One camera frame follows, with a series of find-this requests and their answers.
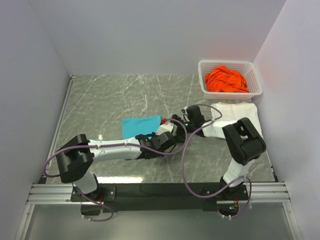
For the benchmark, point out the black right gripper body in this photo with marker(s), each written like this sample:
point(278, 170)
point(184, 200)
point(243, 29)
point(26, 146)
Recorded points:
point(188, 127)

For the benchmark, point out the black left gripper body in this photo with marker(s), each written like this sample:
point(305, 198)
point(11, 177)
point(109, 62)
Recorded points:
point(158, 155)

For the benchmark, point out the turquoise t shirt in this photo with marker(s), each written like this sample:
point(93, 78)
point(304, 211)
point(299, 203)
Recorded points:
point(132, 127)

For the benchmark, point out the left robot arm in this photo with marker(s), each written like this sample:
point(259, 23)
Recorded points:
point(77, 155)

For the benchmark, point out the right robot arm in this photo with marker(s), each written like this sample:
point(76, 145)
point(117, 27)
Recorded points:
point(243, 140)

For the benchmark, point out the folded white t shirt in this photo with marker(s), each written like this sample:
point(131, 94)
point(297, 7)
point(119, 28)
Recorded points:
point(236, 111)

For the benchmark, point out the white plastic laundry basket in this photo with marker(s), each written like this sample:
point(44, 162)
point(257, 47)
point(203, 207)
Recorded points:
point(245, 68)

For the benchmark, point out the orange t shirt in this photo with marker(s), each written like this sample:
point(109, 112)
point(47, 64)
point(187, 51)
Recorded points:
point(223, 80)

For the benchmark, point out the black base crossbar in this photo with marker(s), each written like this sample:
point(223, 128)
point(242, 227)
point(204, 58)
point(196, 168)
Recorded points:
point(161, 196)

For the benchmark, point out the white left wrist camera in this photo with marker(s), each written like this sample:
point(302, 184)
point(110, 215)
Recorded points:
point(165, 126)

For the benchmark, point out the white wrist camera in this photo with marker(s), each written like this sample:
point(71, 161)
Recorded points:
point(185, 110)
point(165, 126)

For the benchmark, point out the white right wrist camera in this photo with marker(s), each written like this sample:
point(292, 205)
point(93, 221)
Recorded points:
point(185, 110)

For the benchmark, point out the aluminium rail frame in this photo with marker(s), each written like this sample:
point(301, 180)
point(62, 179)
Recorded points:
point(50, 214)

